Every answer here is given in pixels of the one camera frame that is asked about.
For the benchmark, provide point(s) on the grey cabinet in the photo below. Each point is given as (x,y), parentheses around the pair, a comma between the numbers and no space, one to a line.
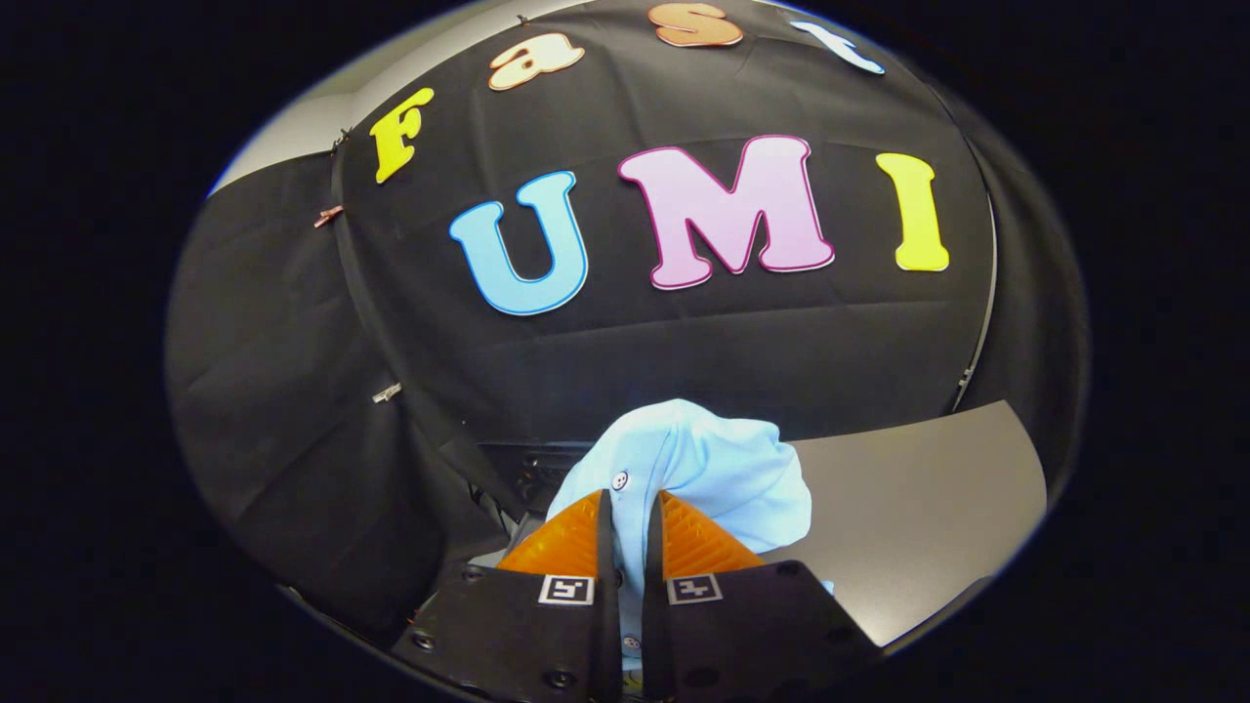
(918,508)

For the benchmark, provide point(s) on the dark grey washing machine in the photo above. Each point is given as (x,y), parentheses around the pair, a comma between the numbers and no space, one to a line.
(532,474)

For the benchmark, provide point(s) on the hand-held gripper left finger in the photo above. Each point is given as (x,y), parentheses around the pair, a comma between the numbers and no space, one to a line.
(605,586)

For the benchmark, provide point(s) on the black backdrop cloth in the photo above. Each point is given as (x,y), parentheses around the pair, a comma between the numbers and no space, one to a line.
(684,351)

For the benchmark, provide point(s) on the light blue shirt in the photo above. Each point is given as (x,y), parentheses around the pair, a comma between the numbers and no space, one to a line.
(703,459)

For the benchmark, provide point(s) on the silver clip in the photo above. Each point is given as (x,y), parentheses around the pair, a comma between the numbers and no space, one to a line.
(387,392)

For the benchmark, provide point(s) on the copper clip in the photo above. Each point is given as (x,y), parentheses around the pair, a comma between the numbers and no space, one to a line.
(328,216)

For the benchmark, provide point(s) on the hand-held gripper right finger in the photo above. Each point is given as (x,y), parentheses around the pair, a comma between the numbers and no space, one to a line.
(654,586)

